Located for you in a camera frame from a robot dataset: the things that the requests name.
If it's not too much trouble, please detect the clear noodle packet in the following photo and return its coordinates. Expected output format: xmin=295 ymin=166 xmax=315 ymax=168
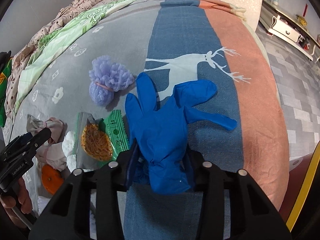
xmin=73 ymin=112 xmax=113 ymax=170

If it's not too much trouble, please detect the blue rubber glove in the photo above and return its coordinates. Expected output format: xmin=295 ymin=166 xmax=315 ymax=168
xmin=125 ymin=73 xmax=237 ymax=195

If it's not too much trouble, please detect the purple foam net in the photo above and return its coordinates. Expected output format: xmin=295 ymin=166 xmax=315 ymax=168
xmin=88 ymin=55 xmax=135 ymax=107

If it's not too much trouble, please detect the yellow rimmed trash bin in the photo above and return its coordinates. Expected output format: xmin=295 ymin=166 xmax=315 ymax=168
xmin=279 ymin=145 xmax=319 ymax=239

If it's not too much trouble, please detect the person's left hand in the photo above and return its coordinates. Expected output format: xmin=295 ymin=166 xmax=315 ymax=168
xmin=1 ymin=177 xmax=33 ymax=229

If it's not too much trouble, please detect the white tissue roll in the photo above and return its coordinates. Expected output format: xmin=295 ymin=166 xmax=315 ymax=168
xmin=62 ymin=131 xmax=76 ymax=172

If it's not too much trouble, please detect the green bag with black cloth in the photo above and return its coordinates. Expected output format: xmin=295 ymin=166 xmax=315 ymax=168
xmin=0 ymin=51 xmax=12 ymax=127

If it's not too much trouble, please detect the green wrapper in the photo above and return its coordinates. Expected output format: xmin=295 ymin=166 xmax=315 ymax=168
xmin=99 ymin=109 xmax=129 ymax=161

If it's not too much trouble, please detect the green patterned quilt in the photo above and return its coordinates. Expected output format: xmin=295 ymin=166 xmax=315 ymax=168
xmin=12 ymin=0 xmax=137 ymax=116

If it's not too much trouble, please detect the pink dotted quilt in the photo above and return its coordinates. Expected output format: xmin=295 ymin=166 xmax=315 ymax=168
xmin=4 ymin=0 xmax=102 ymax=118

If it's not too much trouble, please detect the white coffee table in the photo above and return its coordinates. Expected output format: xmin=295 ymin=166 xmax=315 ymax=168
xmin=259 ymin=0 xmax=319 ymax=61

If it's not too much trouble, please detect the grey blue orange bedspread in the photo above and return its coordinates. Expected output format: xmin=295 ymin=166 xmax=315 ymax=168
xmin=11 ymin=0 xmax=289 ymax=239

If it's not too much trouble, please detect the yellow toy on table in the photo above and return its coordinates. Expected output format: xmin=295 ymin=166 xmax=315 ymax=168
xmin=296 ymin=15 xmax=308 ymax=28

